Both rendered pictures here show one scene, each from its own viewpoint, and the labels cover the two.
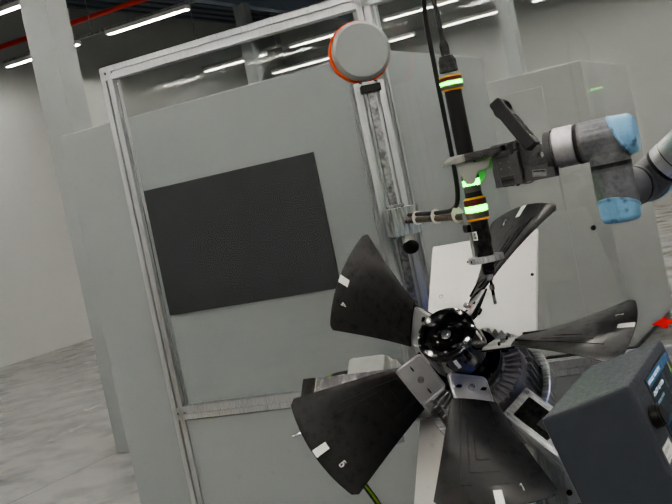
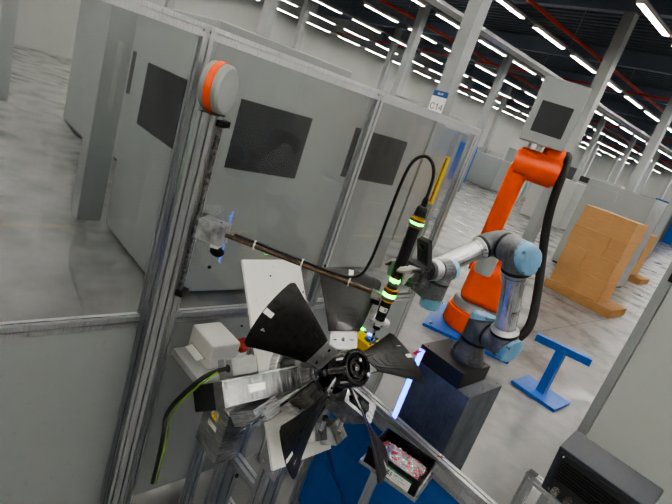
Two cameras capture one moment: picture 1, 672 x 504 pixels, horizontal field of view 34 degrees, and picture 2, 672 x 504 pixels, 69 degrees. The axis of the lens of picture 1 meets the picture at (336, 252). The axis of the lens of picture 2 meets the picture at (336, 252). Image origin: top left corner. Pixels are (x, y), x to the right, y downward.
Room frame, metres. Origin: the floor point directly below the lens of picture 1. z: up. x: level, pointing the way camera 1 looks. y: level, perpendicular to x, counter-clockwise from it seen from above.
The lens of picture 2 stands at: (1.88, 1.20, 1.97)
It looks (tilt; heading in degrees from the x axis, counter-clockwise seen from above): 17 degrees down; 287
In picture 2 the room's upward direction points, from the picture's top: 19 degrees clockwise
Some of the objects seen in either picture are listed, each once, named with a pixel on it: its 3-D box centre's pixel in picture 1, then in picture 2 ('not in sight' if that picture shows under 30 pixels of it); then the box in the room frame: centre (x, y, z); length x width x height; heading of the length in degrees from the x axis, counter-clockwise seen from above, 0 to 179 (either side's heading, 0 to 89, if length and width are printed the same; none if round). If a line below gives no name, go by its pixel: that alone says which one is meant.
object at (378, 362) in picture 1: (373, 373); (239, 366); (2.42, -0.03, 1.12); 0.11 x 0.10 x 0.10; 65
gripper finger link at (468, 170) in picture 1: (466, 169); (405, 276); (2.08, -0.28, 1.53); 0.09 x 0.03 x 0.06; 75
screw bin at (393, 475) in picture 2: not in sight; (400, 461); (1.87, -0.39, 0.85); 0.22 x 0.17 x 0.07; 169
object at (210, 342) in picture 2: not in sight; (210, 345); (2.71, -0.36, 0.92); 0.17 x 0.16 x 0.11; 155
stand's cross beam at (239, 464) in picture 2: not in sight; (246, 474); (2.36, -0.26, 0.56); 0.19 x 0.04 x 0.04; 155
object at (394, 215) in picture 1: (402, 221); (211, 229); (2.72, -0.18, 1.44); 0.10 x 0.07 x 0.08; 10
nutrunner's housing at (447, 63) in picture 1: (466, 158); (400, 266); (2.10, -0.28, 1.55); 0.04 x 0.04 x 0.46
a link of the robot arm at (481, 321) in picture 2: not in sight; (481, 326); (1.78, -0.97, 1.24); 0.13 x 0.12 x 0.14; 140
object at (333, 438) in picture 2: not in sight; (330, 431); (2.12, -0.26, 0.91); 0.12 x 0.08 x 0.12; 155
